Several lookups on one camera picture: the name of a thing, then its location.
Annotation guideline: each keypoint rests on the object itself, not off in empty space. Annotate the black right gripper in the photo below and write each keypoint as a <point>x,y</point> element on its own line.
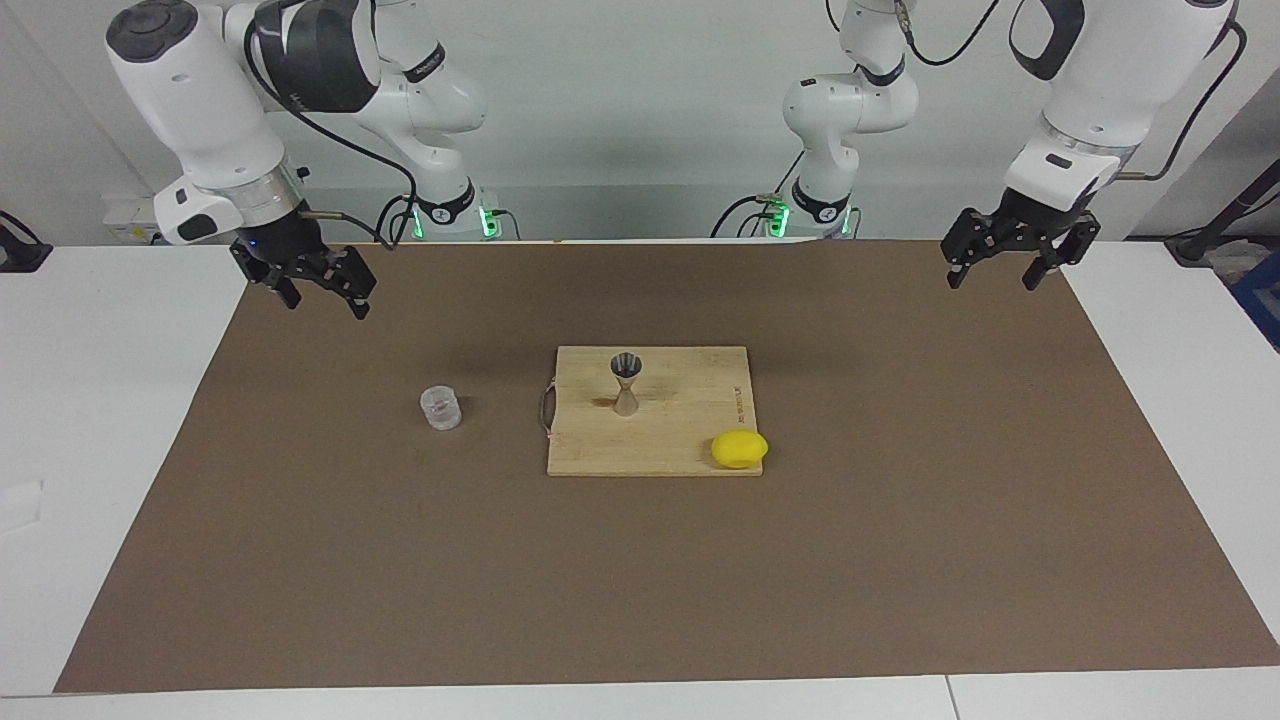
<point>285,250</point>

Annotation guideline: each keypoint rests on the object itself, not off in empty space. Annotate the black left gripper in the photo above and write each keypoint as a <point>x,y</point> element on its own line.
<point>1035,222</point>

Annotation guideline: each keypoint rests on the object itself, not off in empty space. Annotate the small clear glass cup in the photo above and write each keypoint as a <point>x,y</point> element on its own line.
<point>441,409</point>

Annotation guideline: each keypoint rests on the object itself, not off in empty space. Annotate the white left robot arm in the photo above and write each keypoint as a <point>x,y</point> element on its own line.
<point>850,100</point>

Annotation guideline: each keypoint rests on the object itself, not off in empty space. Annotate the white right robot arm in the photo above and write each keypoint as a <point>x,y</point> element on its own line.
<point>200,100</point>

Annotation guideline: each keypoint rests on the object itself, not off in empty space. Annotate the black tripod stand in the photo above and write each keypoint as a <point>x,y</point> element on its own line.
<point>1195,248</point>

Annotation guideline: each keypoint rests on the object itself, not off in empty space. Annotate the blue box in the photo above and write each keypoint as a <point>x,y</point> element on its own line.
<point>1262,295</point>

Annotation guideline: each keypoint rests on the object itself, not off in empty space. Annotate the black stand foot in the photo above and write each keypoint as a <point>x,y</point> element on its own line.
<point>20,255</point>

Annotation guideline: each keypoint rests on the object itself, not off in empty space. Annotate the yellow lemon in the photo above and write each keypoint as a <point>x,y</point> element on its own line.
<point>739,450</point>

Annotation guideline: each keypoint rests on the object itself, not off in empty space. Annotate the white tape patch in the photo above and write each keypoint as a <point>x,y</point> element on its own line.
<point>20,505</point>

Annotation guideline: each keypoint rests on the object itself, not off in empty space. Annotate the wooden cutting board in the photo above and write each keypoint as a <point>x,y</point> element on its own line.
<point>680,420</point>

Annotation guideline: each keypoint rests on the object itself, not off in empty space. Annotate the brown table mat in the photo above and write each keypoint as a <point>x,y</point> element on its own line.
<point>640,580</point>

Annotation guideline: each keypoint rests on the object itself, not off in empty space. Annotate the white wall socket strip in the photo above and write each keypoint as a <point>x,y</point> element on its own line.
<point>128,215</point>

